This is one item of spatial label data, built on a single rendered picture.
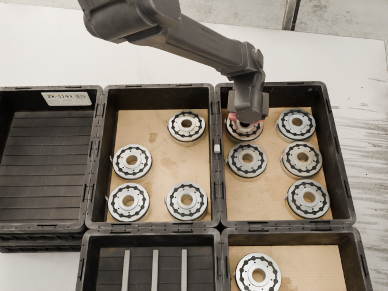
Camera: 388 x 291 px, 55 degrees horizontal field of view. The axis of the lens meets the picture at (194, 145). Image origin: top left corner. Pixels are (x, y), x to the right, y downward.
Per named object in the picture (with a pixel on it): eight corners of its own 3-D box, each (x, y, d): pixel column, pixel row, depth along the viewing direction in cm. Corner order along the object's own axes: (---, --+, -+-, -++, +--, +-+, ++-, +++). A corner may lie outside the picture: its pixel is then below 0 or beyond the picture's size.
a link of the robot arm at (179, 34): (146, -31, 43) (80, -3, 49) (152, 17, 43) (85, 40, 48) (265, 44, 81) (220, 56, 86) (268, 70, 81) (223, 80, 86)
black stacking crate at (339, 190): (213, 108, 111) (215, 84, 101) (313, 107, 111) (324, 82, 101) (219, 241, 92) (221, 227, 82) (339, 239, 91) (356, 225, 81)
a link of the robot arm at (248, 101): (257, 44, 78) (220, 53, 82) (253, 88, 73) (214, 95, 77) (275, 79, 87) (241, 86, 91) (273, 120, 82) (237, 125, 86)
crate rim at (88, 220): (105, 89, 103) (103, 84, 101) (213, 88, 103) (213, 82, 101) (86, 232, 84) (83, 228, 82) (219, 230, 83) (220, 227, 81)
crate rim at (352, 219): (213, 88, 103) (214, 82, 101) (323, 86, 102) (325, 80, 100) (220, 230, 83) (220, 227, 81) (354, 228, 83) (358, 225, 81)
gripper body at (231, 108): (267, 118, 93) (272, 101, 87) (226, 115, 94) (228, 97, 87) (268, 97, 96) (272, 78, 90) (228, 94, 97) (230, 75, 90)
